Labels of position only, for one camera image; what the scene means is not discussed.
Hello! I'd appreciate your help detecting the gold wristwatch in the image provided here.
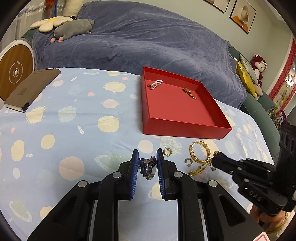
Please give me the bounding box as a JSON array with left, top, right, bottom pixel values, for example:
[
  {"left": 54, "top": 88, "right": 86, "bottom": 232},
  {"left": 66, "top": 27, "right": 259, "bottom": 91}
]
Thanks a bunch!
[{"left": 183, "top": 88, "right": 197, "bottom": 100}]

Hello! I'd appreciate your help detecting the right hand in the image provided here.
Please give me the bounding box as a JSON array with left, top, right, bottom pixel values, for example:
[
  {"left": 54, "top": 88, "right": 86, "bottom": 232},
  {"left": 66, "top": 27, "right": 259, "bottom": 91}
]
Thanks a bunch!
[{"left": 249, "top": 204, "right": 295, "bottom": 233}]

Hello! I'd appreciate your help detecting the green sofa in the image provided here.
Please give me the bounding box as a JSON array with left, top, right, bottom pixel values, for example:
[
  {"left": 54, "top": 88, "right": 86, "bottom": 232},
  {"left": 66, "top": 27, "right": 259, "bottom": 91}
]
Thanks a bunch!
[{"left": 229, "top": 45, "right": 282, "bottom": 160}]

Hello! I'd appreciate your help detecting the framed wall picture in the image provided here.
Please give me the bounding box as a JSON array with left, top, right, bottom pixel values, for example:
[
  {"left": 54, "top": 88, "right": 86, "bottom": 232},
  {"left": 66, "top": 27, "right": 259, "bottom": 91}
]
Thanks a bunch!
[
  {"left": 230, "top": 0, "right": 256, "bottom": 34},
  {"left": 205, "top": 0, "right": 230, "bottom": 13}
]

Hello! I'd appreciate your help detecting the brown notebook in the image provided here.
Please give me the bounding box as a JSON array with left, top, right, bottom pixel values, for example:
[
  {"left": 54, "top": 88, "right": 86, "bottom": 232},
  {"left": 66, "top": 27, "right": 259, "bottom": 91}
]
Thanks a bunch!
[{"left": 4, "top": 68, "right": 61, "bottom": 113}]

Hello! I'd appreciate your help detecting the red cardboard tray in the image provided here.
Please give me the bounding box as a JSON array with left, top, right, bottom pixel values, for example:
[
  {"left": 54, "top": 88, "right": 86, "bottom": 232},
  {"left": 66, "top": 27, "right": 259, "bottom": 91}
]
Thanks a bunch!
[{"left": 140, "top": 67, "right": 232, "bottom": 139}]

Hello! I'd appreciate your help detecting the gold chain bangle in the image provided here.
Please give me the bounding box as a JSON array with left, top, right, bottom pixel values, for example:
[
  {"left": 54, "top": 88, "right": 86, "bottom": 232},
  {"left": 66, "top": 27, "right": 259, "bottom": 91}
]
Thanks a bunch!
[{"left": 189, "top": 140, "right": 212, "bottom": 164}]

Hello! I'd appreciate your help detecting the gold hoop earring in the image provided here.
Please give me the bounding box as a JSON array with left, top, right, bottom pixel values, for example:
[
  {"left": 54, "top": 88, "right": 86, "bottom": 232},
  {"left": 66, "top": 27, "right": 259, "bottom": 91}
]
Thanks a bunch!
[
  {"left": 184, "top": 158, "right": 193, "bottom": 167},
  {"left": 163, "top": 147, "right": 172, "bottom": 157}
]

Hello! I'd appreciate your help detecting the flower-shaped cushion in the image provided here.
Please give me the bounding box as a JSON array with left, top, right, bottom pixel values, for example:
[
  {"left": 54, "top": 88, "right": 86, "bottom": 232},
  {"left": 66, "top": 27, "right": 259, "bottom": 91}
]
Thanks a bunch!
[{"left": 30, "top": 16, "right": 73, "bottom": 33}]

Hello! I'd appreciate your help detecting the red monkey plush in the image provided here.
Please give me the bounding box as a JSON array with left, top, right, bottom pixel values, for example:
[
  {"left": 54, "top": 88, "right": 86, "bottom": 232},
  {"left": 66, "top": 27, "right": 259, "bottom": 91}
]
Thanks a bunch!
[{"left": 250, "top": 54, "right": 267, "bottom": 86}]

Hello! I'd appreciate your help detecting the gold chain necklace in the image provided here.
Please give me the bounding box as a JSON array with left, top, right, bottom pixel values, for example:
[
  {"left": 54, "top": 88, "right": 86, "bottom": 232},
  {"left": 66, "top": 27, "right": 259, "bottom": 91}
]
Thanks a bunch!
[{"left": 188, "top": 159, "right": 215, "bottom": 177}]

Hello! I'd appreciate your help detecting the silver blue-dial wristwatch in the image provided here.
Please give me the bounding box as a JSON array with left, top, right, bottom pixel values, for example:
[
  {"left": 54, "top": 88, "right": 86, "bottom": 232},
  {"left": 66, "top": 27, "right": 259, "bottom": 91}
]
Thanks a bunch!
[{"left": 138, "top": 156, "right": 157, "bottom": 180}]

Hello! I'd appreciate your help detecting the yellow pillow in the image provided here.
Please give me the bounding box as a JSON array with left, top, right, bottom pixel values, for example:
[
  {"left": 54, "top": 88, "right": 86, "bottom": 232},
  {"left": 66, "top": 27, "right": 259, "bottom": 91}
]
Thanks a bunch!
[{"left": 236, "top": 61, "right": 258, "bottom": 98}]

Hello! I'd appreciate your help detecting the dark blue blanket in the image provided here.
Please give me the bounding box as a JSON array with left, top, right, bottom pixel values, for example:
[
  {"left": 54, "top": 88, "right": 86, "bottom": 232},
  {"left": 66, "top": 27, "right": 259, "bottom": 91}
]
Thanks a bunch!
[{"left": 33, "top": 1, "right": 246, "bottom": 108}]

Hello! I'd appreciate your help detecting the red bow curtain tie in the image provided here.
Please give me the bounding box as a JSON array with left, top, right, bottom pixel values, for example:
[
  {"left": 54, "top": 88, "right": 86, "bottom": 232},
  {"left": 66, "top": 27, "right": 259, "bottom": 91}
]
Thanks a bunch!
[{"left": 45, "top": 0, "right": 56, "bottom": 9}]

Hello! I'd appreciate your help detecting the pearl bracelet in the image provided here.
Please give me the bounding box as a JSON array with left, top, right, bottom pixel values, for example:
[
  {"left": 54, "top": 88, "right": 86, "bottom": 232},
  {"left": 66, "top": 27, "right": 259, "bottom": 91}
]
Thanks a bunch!
[{"left": 147, "top": 79, "right": 163, "bottom": 90}]

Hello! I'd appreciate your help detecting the blue planet-print bedsheet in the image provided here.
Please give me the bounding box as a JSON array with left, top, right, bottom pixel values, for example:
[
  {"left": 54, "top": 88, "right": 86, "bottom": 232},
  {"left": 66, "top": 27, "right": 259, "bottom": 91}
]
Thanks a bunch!
[{"left": 1, "top": 68, "right": 273, "bottom": 240}]

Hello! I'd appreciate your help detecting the grey green pillow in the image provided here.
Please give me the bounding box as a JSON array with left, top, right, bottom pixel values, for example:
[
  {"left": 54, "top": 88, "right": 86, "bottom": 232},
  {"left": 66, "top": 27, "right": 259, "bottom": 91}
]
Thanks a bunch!
[{"left": 240, "top": 54, "right": 258, "bottom": 85}]

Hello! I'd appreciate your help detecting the grey plush toy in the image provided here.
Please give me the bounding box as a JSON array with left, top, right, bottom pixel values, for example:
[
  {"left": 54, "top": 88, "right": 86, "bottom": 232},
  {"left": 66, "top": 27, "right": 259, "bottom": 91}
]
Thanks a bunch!
[{"left": 50, "top": 19, "right": 94, "bottom": 43}]

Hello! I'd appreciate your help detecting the round wooden white device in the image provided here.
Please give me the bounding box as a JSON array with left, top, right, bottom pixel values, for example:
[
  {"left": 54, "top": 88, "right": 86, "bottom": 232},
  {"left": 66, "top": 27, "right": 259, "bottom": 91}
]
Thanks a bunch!
[{"left": 0, "top": 40, "right": 35, "bottom": 101}]

